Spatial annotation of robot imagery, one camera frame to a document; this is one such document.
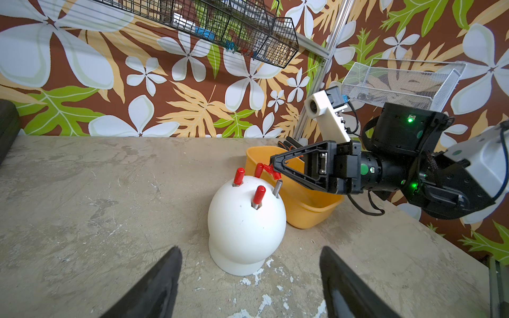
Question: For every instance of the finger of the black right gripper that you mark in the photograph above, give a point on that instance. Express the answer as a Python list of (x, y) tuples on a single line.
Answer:
[(321, 183), (311, 155)]

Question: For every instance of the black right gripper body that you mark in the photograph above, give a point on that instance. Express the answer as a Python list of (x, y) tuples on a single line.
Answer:
[(333, 168)]

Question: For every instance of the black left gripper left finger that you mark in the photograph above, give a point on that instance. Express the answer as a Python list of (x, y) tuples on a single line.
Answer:
[(154, 295)]

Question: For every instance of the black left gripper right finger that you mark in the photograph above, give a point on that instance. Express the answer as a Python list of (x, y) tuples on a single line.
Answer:
[(346, 295)]

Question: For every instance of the red screw protection sleeve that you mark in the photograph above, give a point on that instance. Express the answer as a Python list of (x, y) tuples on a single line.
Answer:
[(239, 176)]

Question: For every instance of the white dome screw fixture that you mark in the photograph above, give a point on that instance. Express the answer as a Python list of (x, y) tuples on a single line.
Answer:
[(241, 238)]

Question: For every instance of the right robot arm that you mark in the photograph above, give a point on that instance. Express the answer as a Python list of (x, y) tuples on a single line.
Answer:
[(400, 156)]

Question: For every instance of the front right metal screw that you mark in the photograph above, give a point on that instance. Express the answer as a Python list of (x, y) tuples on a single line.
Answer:
[(277, 188)]

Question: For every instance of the yellow plastic tray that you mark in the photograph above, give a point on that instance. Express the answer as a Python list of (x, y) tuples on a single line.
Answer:
[(305, 208)]

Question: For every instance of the white mesh basket right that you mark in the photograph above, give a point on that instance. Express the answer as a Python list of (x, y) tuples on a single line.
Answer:
[(414, 83)]

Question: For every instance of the black plastic tool case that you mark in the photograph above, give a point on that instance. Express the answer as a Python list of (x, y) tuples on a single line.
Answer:
[(10, 127)]

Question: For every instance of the orange handled pliers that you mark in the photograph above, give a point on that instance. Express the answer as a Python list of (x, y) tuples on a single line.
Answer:
[(289, 144)]

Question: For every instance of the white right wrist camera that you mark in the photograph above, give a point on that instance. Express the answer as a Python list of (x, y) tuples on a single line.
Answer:
[(326, 108)]

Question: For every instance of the black wire basket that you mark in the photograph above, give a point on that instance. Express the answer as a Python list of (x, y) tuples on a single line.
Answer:
[(245, 27)]

